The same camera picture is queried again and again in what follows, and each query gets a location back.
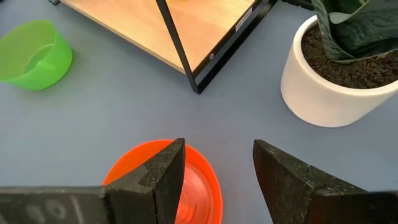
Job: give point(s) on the red translucent plastic bowl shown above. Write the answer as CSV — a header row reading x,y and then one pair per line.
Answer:
x,y
202,193

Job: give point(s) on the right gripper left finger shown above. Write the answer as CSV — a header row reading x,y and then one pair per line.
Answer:
x,y
140,199

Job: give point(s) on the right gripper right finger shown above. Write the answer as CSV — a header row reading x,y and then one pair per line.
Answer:
x,y
286,186

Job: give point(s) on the green translucent plastic bowl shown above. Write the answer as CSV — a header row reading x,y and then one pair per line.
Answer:
x,y
46,71

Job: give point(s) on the artificial plant in white pot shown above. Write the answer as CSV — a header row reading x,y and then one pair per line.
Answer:
x,y
317,93

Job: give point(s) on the wooden shelf with black frame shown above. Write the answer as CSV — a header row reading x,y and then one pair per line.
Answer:
x,y
202,28

